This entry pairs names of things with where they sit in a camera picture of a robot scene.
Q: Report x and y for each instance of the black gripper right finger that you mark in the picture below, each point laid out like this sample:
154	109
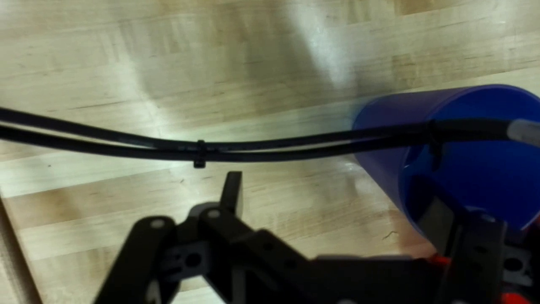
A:
483	259

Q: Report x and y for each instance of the blue plastic cup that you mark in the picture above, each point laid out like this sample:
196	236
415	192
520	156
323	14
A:
478	170

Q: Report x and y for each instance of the red bowl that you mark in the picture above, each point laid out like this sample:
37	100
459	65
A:
513	300

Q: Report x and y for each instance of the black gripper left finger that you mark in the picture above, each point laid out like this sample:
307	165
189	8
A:
169	264

